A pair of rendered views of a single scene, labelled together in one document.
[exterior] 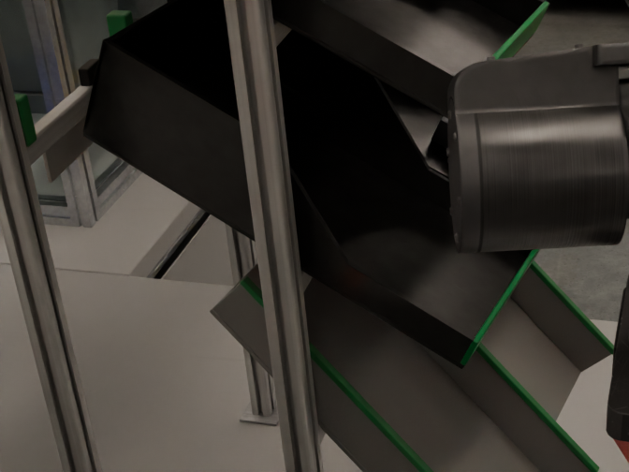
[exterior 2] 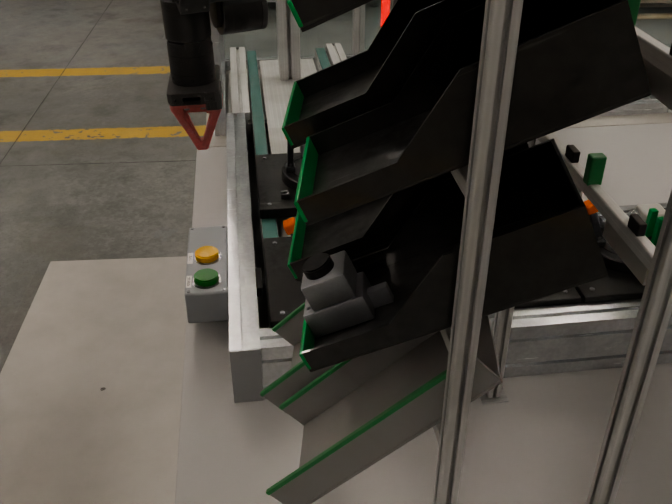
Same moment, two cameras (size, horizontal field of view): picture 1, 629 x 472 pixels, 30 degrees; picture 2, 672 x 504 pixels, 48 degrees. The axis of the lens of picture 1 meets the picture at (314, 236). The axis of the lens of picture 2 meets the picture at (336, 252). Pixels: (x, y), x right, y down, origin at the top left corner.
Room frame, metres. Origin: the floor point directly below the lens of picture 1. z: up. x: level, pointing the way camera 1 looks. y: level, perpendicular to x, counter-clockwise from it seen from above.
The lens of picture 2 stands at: (1.30, -0.42, 1.67)
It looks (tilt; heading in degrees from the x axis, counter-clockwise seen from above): 33 degrees down; 152
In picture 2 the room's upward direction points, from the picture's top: straight up
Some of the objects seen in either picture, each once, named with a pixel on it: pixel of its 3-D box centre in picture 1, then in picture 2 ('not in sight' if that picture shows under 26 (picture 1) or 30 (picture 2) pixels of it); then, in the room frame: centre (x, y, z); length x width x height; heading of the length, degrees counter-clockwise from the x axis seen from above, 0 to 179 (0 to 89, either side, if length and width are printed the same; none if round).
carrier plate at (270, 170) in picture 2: not in sight; (316, 181); (0.08, 0.17, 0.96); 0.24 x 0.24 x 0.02; 70
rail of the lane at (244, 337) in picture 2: not in sight; (243, 221); (0.08, 0.01, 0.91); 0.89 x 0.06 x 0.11; 160
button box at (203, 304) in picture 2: not in sight; (208, 271); (0.24, -0.12, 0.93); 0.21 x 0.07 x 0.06; 160
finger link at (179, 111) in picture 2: not in sight; (199, 113); (0.37, -0.14, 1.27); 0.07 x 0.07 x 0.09; 69
